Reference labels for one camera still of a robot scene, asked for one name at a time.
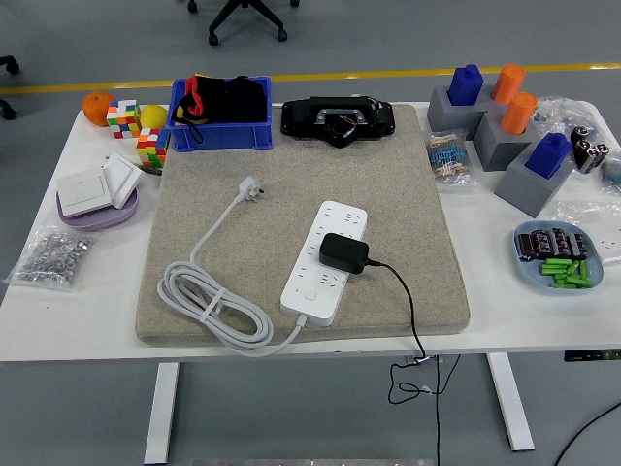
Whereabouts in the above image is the black table control panel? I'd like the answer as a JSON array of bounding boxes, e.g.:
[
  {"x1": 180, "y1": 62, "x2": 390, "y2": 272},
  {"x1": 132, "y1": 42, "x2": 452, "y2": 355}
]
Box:
[{"x1": 564, "y1": 348, "x2": 621, "y2": 363}]

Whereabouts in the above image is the colourful puzzle cube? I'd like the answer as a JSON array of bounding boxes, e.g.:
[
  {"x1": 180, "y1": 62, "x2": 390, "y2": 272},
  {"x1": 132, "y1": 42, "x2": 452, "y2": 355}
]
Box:
[
  {"x1": 106, "y1": 99, "x2": 143, "y2": 141},
  {"x1": 136, "y1": 126, "x2": 171, "y2": 170}
]

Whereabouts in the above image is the blue plastic bin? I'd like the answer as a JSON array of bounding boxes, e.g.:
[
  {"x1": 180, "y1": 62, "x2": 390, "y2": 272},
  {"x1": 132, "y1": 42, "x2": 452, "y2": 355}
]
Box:
[{"x1": 165, "y1": 76, "x2": 275, "y2": 152}]

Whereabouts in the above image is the yellow lemon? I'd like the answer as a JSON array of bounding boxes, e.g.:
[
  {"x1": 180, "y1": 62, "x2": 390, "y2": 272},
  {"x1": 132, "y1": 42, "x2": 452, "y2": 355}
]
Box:
[{"x1": 139, "y1": 104, "x2": 170, "y2": 130}]

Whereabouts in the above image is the white power strip with cord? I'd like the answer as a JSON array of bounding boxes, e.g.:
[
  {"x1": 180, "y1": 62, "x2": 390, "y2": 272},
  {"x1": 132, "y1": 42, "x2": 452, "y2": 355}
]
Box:
[{"x1": 154, "y1": 175, "x2": 369, "y2": 358}]

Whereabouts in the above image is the clear bag of small parts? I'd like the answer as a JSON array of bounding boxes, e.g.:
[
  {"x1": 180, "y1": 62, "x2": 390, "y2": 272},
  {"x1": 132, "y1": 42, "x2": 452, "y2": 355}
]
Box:
[{"x1": 532, "y1": 95, "x2": 601, "y2": 142}]

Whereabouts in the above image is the light blue plate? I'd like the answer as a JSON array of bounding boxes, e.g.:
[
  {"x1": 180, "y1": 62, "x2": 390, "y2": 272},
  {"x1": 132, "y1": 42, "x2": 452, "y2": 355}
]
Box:
[{"x1": 512, "y1": 220, "x2": 605, "y2": 297}]

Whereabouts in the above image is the grey-brown mat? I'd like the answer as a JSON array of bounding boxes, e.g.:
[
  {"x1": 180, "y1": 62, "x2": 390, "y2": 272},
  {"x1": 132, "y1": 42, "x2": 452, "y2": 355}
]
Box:
[{"x1": 134, "y1": 102, "x2": 471, "y2": 347}]

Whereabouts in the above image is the bag of blue parts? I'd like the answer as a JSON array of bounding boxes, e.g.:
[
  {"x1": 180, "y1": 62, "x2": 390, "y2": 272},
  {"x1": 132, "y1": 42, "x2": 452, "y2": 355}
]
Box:
[{"x1": 600, "y1": 148, "x2": 621, "y2": 195}]

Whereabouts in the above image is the black office chair base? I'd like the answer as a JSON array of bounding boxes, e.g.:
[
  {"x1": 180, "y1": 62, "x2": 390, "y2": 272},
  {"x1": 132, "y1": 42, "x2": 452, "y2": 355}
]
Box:
[
  {"x1": 0, "y1": 54, "x2": 21, "y2": 121},
  {"x1": 187, "y1": 0, "x2": 301, "y2": 48}
]

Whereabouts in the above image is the grey block holder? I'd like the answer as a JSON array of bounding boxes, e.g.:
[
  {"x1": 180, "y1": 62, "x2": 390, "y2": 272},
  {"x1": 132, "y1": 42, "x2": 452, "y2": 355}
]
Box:
[
  {"x1": 493, "y1": 145, "x2": 576, "y2": 218},
  {"x1": 473, "y1": 112, "x2": 539, "y2": 172},
  {"x1": 426, "y1": 85, "x2": 486, "y2": 135},
  {"x1": 477, "y1": 86, "x2": 508, "y2": 116}
]

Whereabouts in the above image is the white wall switch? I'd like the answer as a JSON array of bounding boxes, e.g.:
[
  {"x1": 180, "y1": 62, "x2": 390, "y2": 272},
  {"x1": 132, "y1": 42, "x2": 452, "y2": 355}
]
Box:
[
  {"x1": 55, "y1": 169, "x2": 114, "y2": 218},
  {"x1": 101, "y1": 151, "x2": 145, "y2": 210}
]

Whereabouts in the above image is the orange cylinder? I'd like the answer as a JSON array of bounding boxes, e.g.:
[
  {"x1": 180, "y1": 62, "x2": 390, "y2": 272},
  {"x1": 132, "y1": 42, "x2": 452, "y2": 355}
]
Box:
[
  {"x1": 500, "y1": 91, "x2": 539, "y2": 136},
  {"x1": 490, "y1": 63, "x2": 528, "y2": 106}
]

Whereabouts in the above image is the black plug with cord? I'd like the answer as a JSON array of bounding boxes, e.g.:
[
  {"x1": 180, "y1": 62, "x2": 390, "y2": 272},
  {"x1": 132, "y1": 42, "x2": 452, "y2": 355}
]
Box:
[{"x1": 317, "y1": 232, "x2": 462, "y2": 407}]

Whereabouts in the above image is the thin black hanging cable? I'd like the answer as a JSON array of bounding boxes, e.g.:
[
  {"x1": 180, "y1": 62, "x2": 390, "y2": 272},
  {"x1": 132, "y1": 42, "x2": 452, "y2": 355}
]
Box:
[{"x1": 435, "y1": 356, "x2": 443, "y2": 466}]

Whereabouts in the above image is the bag of metal nuts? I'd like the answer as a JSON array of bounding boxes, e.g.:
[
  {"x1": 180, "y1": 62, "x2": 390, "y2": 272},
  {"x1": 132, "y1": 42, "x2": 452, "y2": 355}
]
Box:
[{"x1": 3, "y1": 221, "x2": 101, "y2": 292}]

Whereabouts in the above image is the blue square block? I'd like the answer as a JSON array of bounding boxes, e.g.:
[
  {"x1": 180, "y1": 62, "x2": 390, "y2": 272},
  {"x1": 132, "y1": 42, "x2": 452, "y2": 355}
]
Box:
[
  {"x1": 446, "y1": 64, "x2": 485, "y2": 107},
  {"x1": 524, "y1": 132, "x2": 574, "y2": 181}
]

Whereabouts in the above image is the bag of black capacitors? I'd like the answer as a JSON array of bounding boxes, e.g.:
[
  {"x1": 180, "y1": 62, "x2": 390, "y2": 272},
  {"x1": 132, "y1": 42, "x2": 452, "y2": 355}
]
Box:
[{"x1": 570, "y1": 124, "x2": 611, "y2": 176}]

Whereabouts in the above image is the clear plastic bag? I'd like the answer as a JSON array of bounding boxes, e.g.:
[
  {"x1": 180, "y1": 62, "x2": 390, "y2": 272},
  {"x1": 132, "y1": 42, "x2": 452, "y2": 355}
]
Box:
[{"x1": 556, "y1": 199, "x2": 621, "y2": 234}]

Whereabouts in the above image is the black electronic device housing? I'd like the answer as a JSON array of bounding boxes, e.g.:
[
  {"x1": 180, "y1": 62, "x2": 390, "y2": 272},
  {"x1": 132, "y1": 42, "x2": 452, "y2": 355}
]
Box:
[{"x1": 280, "y1": 95, "x2": 397, "y2": 150}]

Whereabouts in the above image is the green batteries pile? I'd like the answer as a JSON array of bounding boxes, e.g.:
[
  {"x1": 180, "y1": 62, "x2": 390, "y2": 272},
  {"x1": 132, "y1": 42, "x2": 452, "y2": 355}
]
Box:
[{"x1": 540, "y1": 258, "x2": 594, "y2": 291}]

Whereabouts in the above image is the purple tray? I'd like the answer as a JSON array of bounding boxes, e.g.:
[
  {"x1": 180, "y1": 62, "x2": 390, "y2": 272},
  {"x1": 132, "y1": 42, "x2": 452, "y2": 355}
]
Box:
[{"x1": 56, "y1": 186, "x2": 141, "y2": 232}]

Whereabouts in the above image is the black cable on floor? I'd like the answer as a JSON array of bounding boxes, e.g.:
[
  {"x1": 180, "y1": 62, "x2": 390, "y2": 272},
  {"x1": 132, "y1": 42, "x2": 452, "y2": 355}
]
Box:
[{"x1": 554, "y1": 402, "x2": 621, "y2": 466}]

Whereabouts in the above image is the black red fabric bundle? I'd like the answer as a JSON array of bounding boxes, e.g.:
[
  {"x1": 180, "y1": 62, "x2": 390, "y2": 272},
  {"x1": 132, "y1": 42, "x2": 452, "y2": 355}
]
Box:
[{"x1": 170, "y1": 73, "x2": 269, "y2": 145}]

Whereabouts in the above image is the bag of blue resistors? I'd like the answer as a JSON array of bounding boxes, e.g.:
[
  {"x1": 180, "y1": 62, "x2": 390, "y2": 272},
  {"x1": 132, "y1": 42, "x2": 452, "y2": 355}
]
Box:
[{"x1": 424, "y1": 129, "x2": 476, "y2": 188}]

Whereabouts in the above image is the orange fruit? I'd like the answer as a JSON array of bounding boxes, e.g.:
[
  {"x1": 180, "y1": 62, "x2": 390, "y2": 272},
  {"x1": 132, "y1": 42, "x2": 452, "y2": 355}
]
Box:
[{"x1": 81, "y1": 90, "x2": 116, "y2": 128}]

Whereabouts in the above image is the white table leg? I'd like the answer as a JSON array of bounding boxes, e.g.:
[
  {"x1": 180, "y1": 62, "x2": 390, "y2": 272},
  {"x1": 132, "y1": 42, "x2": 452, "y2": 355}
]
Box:
[
  {"x1": 486, "y1": 352, "x2": 536, "y2": 452},
  {"x1": 143, "y1": 361, "x2": 180, "y2": 466}
]

